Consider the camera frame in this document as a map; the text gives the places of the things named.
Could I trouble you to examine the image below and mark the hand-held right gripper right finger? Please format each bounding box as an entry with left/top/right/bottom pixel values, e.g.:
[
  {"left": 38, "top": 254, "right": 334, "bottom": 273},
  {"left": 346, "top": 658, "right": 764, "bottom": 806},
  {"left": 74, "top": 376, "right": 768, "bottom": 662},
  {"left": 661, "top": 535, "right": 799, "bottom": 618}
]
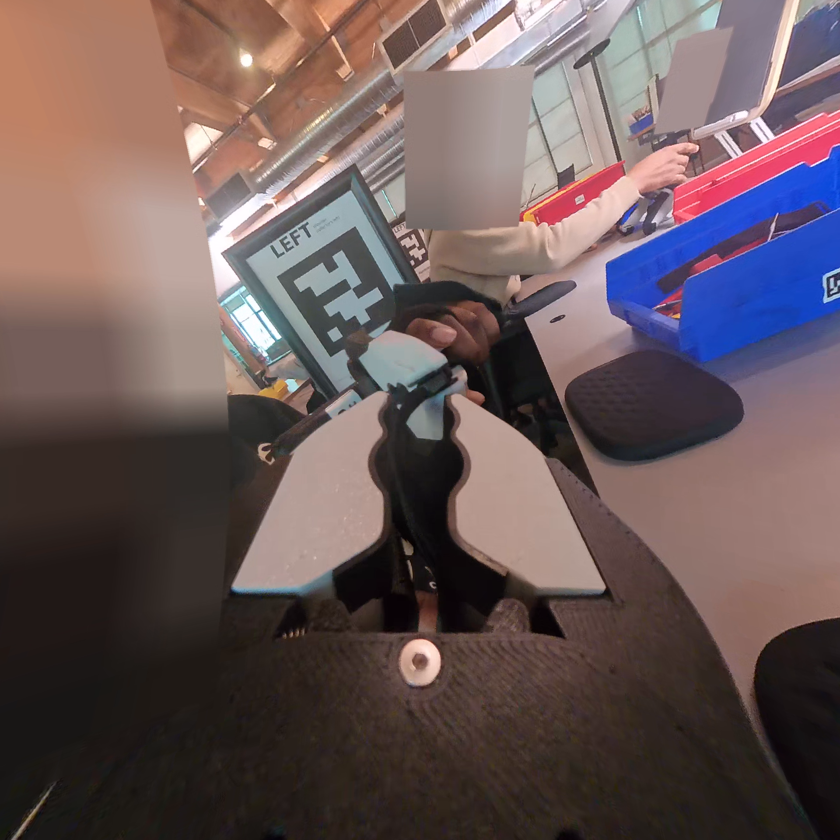
[{"left": 449, "top": 395, "right": 606, "bottom": 599}]

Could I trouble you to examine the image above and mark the silver ventilation duct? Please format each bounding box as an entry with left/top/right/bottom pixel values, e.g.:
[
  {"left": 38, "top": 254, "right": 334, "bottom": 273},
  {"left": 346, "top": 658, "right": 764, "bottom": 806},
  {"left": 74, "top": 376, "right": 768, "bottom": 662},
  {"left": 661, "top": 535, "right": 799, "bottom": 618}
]
[{"left": 252, "top": 66, "right": 406, "bottom": 193}]

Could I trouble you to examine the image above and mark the red plastic storage bin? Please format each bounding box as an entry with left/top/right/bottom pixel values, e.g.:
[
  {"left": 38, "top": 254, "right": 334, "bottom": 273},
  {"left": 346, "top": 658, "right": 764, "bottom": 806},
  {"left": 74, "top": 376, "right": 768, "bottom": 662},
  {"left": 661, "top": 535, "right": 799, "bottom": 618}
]
[
  {"left": 672, "top": 112, "right": 840, "bottom": 225},
  {"left": 520, "top": 161, "right": 627, "bottom": 225}
]

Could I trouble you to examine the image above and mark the black foam pad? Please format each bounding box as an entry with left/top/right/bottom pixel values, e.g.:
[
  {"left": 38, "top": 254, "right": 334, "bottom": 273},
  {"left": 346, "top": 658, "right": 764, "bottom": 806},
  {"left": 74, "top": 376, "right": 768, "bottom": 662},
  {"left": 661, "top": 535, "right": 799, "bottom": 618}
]
[
  {"left": 753, "top": 618, "right": 840, "bottom": 840},
  {"left": 564, "top": 349, "right": 746, "bottom": 462}
]

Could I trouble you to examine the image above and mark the black framed marker sign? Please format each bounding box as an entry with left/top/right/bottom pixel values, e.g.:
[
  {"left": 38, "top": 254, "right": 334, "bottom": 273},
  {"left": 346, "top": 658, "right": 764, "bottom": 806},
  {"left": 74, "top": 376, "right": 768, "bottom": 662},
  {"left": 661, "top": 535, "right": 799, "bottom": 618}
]
[{"left": 221, "top": 164, "right": 422, "bottom": 399}]

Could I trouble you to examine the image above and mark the blue plastic storage bin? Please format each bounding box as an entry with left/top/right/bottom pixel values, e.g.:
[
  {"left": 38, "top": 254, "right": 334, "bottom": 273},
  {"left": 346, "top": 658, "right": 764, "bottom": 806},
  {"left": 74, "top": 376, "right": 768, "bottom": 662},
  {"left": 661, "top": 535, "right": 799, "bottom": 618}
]
[{"left": 605, "top": 147, "right": 840, "bottom": 364}]

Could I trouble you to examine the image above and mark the black disc floor stand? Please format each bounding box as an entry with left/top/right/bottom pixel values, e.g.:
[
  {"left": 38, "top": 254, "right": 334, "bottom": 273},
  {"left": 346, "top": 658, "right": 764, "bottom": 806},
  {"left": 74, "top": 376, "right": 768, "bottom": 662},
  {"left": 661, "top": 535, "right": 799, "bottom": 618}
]
[{"left": 573, "top": 37, "right": 624, "bottom": 165}]

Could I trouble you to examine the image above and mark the small marker sign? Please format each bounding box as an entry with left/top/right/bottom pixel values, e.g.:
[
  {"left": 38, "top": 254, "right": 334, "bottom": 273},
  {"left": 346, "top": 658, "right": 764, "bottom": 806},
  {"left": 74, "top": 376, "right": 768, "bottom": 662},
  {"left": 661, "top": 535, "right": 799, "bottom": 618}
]
[{"left": 390, "top": 220, "right": 432, "bottom": 282}]

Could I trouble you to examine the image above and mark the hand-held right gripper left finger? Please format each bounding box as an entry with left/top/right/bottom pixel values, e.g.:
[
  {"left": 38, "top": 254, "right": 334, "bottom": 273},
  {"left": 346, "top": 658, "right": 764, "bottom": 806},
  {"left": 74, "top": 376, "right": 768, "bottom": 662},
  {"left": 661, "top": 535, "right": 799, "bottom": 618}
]
[{"left": 231, "top": 392, "right": 395, "bottom": 599}]

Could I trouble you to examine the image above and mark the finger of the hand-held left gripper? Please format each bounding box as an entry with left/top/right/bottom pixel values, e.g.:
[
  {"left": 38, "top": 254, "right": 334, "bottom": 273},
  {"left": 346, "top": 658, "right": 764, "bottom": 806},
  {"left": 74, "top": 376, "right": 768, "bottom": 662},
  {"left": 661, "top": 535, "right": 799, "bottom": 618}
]
[
  {"left": 402, "top": 366, "right": 469, "bottom": 442},
  {"left": 360, "top": 330, "right": 455, "bottom": 389}
]

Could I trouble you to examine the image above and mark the black strap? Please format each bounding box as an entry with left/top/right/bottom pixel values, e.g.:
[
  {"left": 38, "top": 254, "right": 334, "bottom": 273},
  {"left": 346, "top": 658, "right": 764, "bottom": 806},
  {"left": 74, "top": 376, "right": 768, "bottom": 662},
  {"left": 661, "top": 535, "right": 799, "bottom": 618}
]
[{"left": 259, "top": 382, "right": 460, "bottom": 595}]

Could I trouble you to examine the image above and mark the black panel with pale edge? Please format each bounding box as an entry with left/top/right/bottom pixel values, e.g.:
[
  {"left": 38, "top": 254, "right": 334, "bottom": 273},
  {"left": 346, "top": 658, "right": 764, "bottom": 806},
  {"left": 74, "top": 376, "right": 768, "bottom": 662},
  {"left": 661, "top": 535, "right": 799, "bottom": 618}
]
[{"left": 692, "top": 0, "right": 800, "bottom": 140}]

